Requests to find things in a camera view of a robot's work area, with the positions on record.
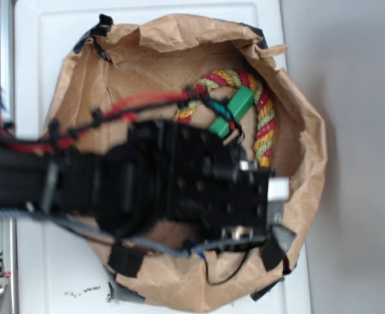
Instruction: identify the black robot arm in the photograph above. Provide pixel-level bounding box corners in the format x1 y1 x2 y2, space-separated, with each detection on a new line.
0 120 289 257

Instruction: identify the red wire bundle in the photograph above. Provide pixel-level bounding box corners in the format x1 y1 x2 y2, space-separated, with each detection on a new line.
0 90 210 154

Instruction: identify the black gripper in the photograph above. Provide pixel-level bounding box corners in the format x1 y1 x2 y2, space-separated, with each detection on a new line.
166 119 291 254

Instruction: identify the gray braided cable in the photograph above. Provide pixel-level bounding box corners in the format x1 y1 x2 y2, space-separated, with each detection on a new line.
0 209 226 259

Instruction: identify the green rectangular block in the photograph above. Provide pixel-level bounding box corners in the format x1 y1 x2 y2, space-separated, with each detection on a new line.
209 86 254 139

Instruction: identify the brown paper lined box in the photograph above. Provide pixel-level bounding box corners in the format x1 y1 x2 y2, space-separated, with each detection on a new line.
48 14 327 313

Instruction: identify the aluminum frame rail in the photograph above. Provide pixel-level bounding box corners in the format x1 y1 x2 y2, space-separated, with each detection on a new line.
0 1 19 313

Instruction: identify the thin black wire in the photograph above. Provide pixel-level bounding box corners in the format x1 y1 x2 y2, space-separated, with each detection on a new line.
201 247 255 285

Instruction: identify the multicolor twisted rope toy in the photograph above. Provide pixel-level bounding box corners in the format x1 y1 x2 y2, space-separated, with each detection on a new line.
174 68 276 168

